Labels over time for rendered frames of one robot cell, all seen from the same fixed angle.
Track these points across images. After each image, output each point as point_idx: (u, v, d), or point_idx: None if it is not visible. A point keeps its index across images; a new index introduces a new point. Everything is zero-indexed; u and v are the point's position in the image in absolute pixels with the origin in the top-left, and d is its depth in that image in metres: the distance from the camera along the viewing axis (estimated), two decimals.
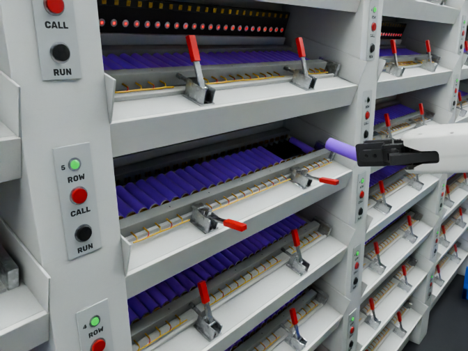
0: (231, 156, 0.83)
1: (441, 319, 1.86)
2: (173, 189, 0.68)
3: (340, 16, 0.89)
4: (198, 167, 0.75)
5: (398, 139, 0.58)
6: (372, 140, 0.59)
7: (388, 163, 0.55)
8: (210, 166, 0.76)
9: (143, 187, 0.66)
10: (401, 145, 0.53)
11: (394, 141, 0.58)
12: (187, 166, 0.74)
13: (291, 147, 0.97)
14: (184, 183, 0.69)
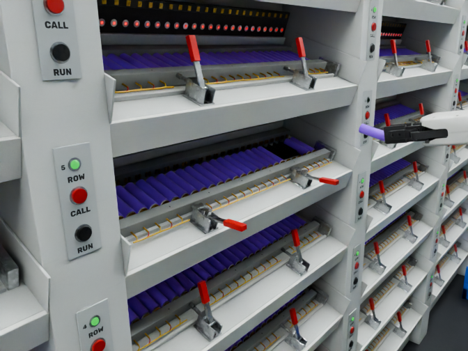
0: (231, 156, 0.83)
1: (441, 319, 1.86)
2: (173, 189, 0.68)
3: (340, 16, 0.89)
4: (198, 167, 0.75)
5: (416, 123, 0.77)
6: (396, 124, 0.78)
7: (409, 140, 0.74)
8: (210, 166, 0.76)
9: (143, 187, 0.66)
10: (419, 126, 0.72)
11: (413, 125, 0.77)
12: (187, 166, 0.74)
13: None
14: (184, 183, 0.69)
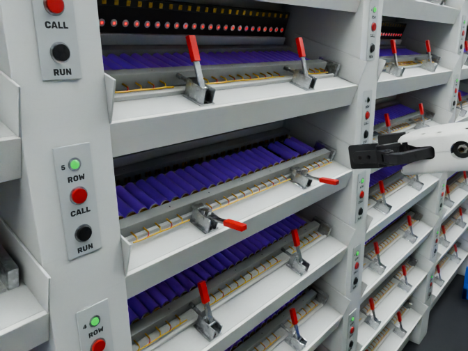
0: (231, 156, 0.83)
1: (441, 319, 1.86)
2: (173, 189, 0.68)
3: (340, 16, 0.89)
4: (198, 167, 0.75)
5: (383, 166, 0.52)
6: (362, 168, 0.55)
7: None
8: (210, 166, 0.76)
9: (143, 187, 0.66)
10: None
11: (379, 164, 0.53)
12: (187, 166, 0.74)
13: None
14: (184, 183, 0.69)
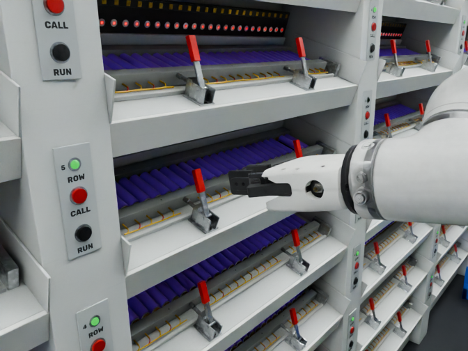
0: (225, 152, 0.84)
1: (441, 319, 1.86)
2: (166, 184, 0.68)
3: (340, 16, 0.89)
4: (192, 163, 0.76)
5: None
6: (241, 193, 0.55)
7: None
8: (204, 161, 0.77)
9: (137, 182, 0.67)
10: None
11: None
12: (181, 162, 0.75)
13: None
14: (177, 178, 0.70)
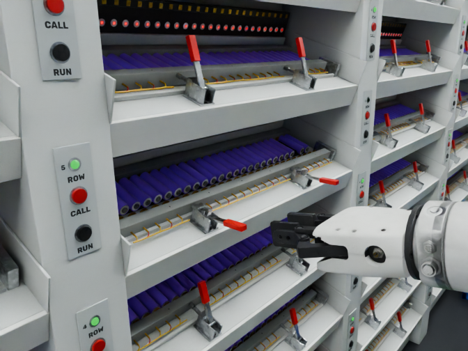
0: (225, 152, 0.84)
1: (441, 319, 1.86)
2: (166, 184, 0.68)
3: (340, 16, 0.89)
4: (192, 163, 0.76)
5: None
6: (284, 246, 0.52)
7: (326, 216, 0.53)
8: (204, 161, 0.77)
9: (137, 182, 0.67)
10: None
11: None
12: (181, 162, 0.75)
13: None
14: (177, 178, 0.70)
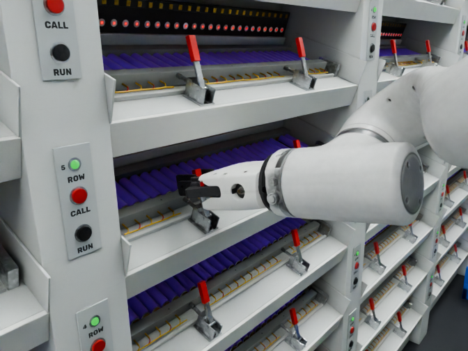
0: (225, 152, 0.84)
1: (441, 319, 1.86)
2: (166, 184, 0.68)
3: (340, 16, 0.89)
4: (192, 163, 0.76)
5: None
6: None
7: None
8: (204, 161, 0.77)
9: (137, 182, 0.67)
10: None
11: None
12: (181, 162, 0.75)
13: None
14: None
